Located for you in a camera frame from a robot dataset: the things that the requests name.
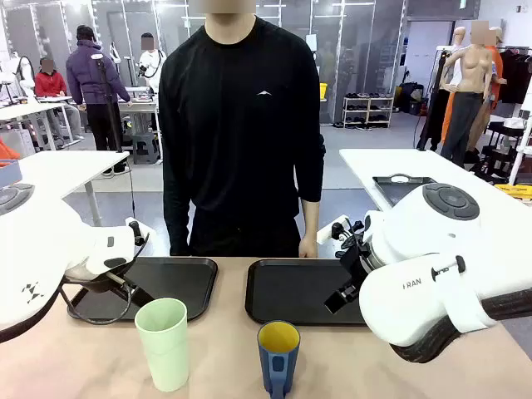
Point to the yellow bin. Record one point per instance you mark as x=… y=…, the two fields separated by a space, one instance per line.
x=323 y=91

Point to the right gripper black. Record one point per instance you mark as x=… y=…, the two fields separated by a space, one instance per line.
x=355 y=266

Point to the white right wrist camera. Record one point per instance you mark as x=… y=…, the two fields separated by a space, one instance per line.
x=328 y=232

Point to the person in red top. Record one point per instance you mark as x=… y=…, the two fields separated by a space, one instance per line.
x=50 y=83

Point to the grey-blue box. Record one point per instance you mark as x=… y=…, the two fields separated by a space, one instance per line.
x=10 y=174

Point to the person's left hand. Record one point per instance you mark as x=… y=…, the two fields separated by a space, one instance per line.
x=308 y=247

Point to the white mannequin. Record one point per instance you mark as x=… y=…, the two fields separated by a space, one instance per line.
x=458 y=39

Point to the white shoe rack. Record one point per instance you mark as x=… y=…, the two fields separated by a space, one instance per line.
x=367 y=112

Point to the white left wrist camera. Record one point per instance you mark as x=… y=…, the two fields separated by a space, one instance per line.
x=147 y=233

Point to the yellow crate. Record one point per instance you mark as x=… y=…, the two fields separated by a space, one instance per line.
x=515 y=193

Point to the bare mannequin grey trousers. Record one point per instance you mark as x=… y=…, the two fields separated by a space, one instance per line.
x=474 y=66

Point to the person in white clothes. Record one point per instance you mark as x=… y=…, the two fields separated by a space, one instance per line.
x=151 y=58

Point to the blue cup yellow inside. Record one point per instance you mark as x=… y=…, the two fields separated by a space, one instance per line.
x=276 y=374

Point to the grey step stool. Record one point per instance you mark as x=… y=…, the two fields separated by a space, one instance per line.
x=145 y=147

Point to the person in black sweater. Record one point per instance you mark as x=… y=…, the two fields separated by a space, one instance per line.
x=237 y=145

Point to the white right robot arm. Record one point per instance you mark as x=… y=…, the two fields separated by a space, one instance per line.
x=415 y=232

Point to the black cart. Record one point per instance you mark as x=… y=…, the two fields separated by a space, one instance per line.
x=494 y=162

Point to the mannequin in orange clothes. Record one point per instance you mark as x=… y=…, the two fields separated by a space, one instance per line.
x=496 y=62

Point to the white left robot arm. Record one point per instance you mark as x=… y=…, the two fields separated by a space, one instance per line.
x=41 y=249

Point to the person's left forearm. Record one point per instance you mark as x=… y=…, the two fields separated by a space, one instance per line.
x=311 y=220

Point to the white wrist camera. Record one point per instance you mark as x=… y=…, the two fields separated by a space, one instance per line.
x=147 y=233
x=328 y=232

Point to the black bag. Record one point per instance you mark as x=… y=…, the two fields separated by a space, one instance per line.
x=411 y=97

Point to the person in purple jacket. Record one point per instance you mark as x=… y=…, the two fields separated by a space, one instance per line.
x=89 y=70

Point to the black tripod pole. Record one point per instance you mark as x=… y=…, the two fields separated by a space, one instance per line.
x=109 y=104

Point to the light green plastic cup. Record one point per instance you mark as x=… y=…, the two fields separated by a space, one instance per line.
x=164 y=353

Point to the rack of black clothes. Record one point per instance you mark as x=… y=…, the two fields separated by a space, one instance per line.
x=515 y=75

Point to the orange cloth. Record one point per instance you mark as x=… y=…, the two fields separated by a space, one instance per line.
x=6 y=151

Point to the black plastic tray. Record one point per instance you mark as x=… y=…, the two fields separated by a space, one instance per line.
x=174 y=282
x=291 y=291

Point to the person's right forearm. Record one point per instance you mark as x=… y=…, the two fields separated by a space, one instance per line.
x=176 y=224

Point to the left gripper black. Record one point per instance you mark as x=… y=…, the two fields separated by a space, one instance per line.
x=104 y=284

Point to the white background desk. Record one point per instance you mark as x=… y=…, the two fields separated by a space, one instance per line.
x=29 y=110

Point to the white table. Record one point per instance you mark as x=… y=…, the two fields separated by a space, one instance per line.
x=62 y=166
x=415 y=162

